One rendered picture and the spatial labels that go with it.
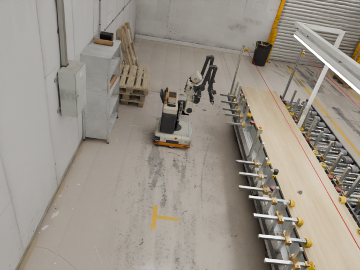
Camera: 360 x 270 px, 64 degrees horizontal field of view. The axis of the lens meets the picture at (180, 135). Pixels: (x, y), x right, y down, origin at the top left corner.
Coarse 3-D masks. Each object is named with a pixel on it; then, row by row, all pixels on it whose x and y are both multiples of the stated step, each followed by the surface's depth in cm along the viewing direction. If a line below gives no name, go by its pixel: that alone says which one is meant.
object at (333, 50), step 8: (296, 24) 388; (304, 24) 388; (304, 32) 361; (312, 32) 347; (336, 32) 394; (344, 32) 393; (320, 40) 320; (336, 40) 403; (328, 48) 302; (336, 48) 298; (336, 56) 286; (344, 56) 275; (352, 64) 259; (320, 80) 433; (312, 96) 449; (304, 112) 465
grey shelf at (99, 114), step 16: (96, 48) 444; (112, 48) 455; (96, 64) 424; (112, 64) 477; (96, 80) 438; (96, 96) 454; (112, 96) 540; (96, 112) 470; (112, 112) 565; (96, 128) 487
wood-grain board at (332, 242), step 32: (256, 96) 548; (256, 128) 455; (288, 128) 466; (288, 160) 392; (288, 192) 338; (320, 192) 347; (320, 224) 304; (352, 224) 311; (320, 256) 271; (352, 256) 277
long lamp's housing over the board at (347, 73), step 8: (296, 32) 381; (304, 40) 354; (312, 40) 348; (312, 48) 331; (320, 48) 321; (320, 56) 311; (328, 56) 299; (336, 64) 282; (344, 64) 282; (344, 72) 267; (352, 72) 264; (352, 80) 253
